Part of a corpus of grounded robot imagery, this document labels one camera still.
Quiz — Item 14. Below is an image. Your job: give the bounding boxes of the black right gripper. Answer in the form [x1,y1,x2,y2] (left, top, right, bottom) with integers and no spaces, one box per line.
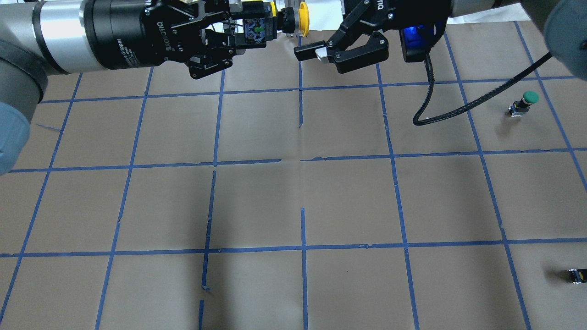
[294,0,451,74]

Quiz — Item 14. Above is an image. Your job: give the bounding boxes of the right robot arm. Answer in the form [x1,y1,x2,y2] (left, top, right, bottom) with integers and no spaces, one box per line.
[294,0,587,80]

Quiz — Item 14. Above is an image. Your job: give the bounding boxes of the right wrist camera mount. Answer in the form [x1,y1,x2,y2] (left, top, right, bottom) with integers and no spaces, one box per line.
[399,20,447,63]

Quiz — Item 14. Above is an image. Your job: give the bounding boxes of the red-green push button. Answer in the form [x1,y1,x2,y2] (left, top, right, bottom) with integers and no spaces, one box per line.
[508,91,540,118]

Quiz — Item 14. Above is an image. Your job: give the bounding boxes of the yellow push button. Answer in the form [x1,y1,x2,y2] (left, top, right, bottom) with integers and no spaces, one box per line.
[239,0,310,48]

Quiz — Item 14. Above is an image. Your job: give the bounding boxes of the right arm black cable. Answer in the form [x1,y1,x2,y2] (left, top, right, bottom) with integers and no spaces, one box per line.
[412,51,553,127]

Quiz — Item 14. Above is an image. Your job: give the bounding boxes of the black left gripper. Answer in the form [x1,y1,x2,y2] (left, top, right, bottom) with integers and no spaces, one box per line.
[83,0,271,79]

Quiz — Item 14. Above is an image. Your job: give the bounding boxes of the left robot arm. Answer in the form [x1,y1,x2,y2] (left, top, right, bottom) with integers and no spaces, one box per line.
[1,0,282,175]

